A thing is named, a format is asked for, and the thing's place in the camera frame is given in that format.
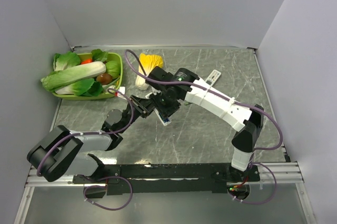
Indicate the yellow cabbage toy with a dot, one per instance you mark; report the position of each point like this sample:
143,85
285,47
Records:
148,62

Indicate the white remote with screen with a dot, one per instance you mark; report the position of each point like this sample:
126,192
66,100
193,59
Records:
213,77

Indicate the round green lettuce toy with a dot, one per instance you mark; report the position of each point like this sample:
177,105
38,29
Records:
113,68

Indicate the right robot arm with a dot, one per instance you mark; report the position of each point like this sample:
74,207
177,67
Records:
186,86

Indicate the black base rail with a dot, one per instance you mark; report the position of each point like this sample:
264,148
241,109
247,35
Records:
153,178

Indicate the brown mushroom toy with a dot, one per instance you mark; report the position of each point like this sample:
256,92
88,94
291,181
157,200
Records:
104,78

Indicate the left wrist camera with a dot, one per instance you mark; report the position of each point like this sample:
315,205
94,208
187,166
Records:
121,93

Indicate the green plastic basket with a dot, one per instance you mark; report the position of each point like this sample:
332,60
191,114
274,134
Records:
108,90

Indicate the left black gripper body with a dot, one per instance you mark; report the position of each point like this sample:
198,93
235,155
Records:
139,108

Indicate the bok choy toy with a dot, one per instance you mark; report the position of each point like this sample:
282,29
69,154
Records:
85,87

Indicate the long napa cabbage toy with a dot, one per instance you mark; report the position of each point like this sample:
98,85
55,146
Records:
58,79

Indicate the grey white remote control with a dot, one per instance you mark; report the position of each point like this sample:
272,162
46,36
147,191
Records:
160,117

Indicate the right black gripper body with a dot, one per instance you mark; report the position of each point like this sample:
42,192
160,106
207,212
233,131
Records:
166,105

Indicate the green leaf toy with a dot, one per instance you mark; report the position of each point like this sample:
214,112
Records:
66,60

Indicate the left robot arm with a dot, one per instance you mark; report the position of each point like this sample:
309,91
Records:
65,152

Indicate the aluminium frame rail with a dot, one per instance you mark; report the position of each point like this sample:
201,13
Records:
284,172

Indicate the red tomato toy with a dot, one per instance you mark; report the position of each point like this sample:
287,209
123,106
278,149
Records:
86,61

